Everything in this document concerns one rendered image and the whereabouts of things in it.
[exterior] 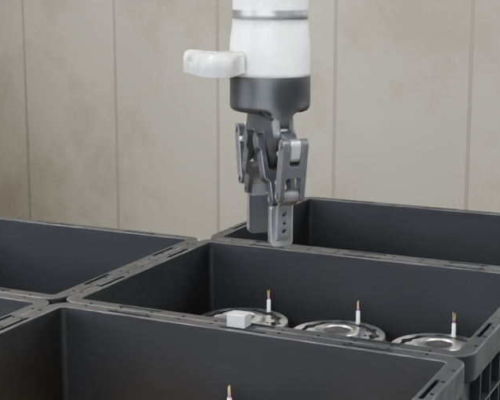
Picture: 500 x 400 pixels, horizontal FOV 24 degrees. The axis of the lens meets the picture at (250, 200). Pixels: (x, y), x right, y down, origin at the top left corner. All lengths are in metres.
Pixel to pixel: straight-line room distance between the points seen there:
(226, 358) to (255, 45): 0.28
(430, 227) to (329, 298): 0.30
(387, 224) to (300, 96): 0.55
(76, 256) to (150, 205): 2.19
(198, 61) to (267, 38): 0.06
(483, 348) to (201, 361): 0.25
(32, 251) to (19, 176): 2.53
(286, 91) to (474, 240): 0.57
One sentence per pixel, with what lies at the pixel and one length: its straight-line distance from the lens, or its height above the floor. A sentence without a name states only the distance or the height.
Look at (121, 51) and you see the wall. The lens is 3.64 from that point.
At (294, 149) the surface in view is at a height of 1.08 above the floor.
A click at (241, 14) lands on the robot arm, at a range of 1.05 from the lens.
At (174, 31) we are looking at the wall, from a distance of 3.50.
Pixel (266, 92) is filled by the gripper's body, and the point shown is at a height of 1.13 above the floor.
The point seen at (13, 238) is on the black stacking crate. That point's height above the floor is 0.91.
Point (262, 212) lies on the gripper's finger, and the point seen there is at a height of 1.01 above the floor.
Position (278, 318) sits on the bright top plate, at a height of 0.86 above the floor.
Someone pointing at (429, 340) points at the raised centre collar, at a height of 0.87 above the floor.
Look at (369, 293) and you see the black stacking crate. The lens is 1.28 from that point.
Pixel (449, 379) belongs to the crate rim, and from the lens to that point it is 0.91.
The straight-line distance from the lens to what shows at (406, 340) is 1.23.
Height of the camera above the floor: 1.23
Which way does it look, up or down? 11 degrees down
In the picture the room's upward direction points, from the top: straight up
